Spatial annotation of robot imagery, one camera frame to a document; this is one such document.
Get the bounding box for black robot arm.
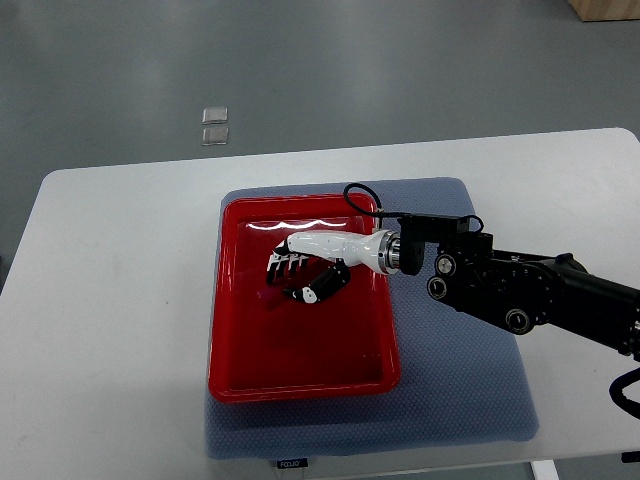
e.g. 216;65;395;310
266;213;639;358

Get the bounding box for red plastic tray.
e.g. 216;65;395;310
208;194;401;403

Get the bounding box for black cable loop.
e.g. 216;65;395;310
608;367;640;464

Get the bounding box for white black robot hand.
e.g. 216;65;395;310
266;230;400;304

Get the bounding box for wooden box corner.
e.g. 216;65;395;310
569;0;640;22

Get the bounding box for grey mesh mat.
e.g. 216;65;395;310
205;178;538;460

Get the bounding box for red pepper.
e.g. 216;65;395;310
256;287;288;311

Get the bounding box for upper metal floor plate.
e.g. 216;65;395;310
202;106;228;125

